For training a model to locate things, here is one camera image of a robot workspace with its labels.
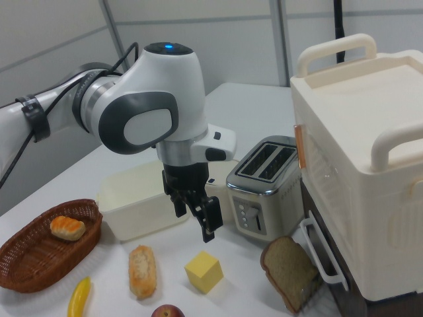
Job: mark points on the silver two-slot toaster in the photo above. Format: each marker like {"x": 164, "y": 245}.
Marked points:
{"x": 264, "y": 198}

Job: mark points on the cream open plastic box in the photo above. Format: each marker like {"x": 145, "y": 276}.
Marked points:
{"x": 132, "y": 204}

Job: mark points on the red apple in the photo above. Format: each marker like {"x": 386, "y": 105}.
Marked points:
{"x": 168, "y": 312}

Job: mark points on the brown bread slice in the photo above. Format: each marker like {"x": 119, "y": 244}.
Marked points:
{"x": 287, "y": 270}

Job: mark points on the long crumb-topped bread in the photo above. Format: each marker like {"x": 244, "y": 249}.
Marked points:
{"x": 142, "y": 272}

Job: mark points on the small cream lidded container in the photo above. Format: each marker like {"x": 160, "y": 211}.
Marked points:
{"x": 228, "y": 185}

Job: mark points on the black pole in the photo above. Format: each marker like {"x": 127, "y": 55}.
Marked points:
{"x": 338, "y": 29}

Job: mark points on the yellow cube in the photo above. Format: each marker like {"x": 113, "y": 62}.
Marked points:
{"x": 203, "y": 272}

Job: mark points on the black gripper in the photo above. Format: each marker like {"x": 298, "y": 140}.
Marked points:
{"x": 185, "y": 178}

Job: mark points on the brown wicker basket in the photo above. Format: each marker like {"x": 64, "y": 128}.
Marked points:
{"x": 29, "y": 257}

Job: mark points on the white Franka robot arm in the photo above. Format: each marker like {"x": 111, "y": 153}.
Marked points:
{"x": 165, "y": 92}

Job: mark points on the orange striped bread roll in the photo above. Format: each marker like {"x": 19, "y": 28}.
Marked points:
{"x": 67, "y": 228}

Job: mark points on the yellow banana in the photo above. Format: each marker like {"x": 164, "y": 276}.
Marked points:
{"x": 78, "y": 297}

